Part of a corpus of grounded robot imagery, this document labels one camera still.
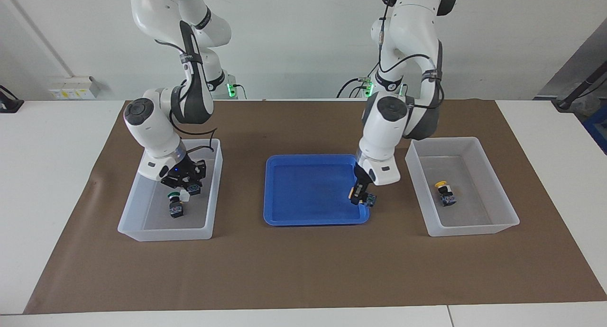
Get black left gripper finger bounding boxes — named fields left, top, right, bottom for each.
left=349, top=183, right=368, bottom=206

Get yellow push button switch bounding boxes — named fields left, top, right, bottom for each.
left=348, top=187, right=378, bottom=209
left=435, top=180, right=457, bottom=208

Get blue plastic tray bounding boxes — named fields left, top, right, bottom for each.
left=263, top=154, right=371, bottom=227

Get translucent white plastic box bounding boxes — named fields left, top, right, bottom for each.
left=405, top=136, right=521, bottom=238
left=117, top=138, right=224, bottom=243

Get brown table mat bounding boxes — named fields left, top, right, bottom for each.
left=24, top=99, right=607, bottom=315

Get black device on table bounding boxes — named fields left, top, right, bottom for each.
left=0, top=84, right=25, bottom=114

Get black metal stand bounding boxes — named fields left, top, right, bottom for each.
left=554, top=61, right=607, bottom=112

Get blue crate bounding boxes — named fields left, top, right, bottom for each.
left=582, top=106, right=607, bottom=155

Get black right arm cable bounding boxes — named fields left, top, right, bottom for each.
left=156, top=38, right=219, bottom=154

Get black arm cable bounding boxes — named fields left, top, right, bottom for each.
left=377, top=0, right=447, bottom=111
left=156, top=38, right=219, bottom=154

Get black left base cable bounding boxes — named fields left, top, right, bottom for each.
left=336, top=73, right=376, bottom=100

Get wall outlet box yellow labels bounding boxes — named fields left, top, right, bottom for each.
left=49, top=75, right=101, bottom=100

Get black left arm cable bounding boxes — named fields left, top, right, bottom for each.
left=377, top=0, right=447, bottom=111

